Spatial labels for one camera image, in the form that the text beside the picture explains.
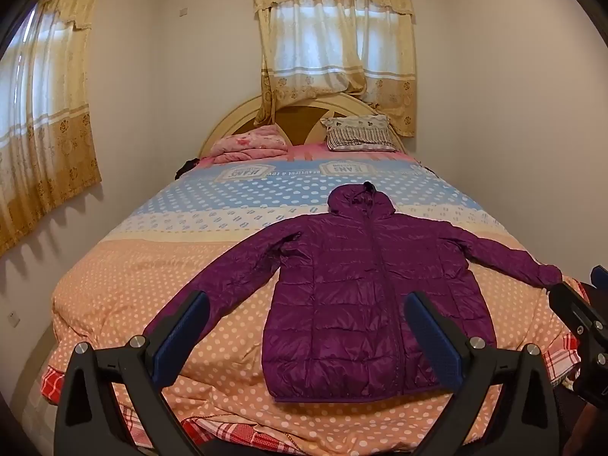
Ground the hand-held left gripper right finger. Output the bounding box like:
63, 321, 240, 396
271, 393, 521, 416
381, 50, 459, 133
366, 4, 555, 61
404, 291, 561, 456

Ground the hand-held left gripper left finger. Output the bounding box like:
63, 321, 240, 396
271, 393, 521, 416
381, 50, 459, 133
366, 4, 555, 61
56, 290, 210, 456

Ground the purple puffer jacket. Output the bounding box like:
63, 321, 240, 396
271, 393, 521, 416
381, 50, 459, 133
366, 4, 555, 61
142, 181, 564, 402

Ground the bed with dotted cover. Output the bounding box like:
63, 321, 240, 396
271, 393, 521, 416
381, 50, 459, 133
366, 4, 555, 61
40, 145, 590, 456

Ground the red plaid sheet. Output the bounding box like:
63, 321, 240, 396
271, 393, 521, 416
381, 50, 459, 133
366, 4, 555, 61
40, 280, 590, 456

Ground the dark cloth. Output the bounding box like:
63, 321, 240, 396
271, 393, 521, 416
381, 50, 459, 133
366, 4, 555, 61
175, 157, 203, 180

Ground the pink floral blanket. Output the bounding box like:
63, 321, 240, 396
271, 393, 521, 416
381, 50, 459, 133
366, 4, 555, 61
197, 123, 293, 167

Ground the striped pillow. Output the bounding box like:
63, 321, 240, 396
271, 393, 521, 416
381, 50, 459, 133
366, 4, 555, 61
320, 114, 397, 152

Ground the cream wooden headboard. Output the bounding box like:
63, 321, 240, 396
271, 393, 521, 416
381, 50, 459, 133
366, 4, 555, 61
198, 92, 409, 160

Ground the long beige floral curtain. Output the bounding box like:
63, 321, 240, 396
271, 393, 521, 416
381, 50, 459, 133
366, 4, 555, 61
0, 0, 103, 257

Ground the short beige floral curtain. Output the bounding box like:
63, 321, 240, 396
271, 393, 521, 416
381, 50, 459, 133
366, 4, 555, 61
252, 0, 421, 138

